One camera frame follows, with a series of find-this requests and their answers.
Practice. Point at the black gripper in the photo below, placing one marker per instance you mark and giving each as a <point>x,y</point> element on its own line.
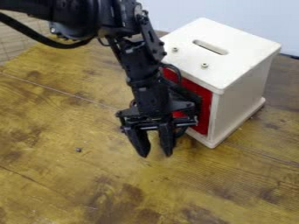
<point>150,112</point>

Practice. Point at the red drawer front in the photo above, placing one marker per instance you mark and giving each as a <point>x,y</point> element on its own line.
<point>206,96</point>

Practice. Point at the black metal drawer handle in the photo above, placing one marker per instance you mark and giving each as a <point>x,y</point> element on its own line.
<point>192,102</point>

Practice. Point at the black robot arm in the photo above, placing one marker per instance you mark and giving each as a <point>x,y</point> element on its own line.
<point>66,24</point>

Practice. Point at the white wooden box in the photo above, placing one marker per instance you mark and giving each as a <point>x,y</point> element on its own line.
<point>226,62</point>

